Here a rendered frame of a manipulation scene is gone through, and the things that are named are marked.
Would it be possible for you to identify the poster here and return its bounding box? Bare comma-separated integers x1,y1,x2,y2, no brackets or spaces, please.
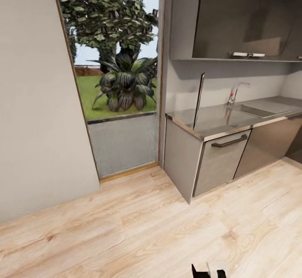
193,72,205,127

